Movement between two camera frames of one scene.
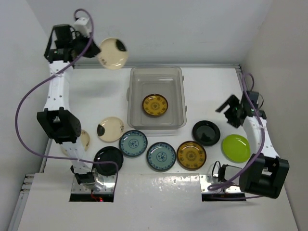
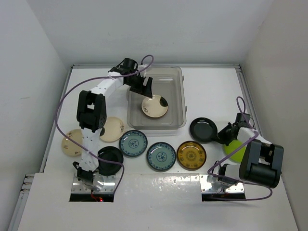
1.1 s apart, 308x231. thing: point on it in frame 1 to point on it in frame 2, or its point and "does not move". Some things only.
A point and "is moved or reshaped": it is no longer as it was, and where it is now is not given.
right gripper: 233,101 to 221,137
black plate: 108,154 does not move
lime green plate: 236,148 does not move
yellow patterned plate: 191,155 does not move
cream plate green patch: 110,129 does not move
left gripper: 94,50 to 144,90
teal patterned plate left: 133,143 does not move
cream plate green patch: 113,53 to 156,107
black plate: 206,133 is moved or reshaped
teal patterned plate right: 161,156 does not move
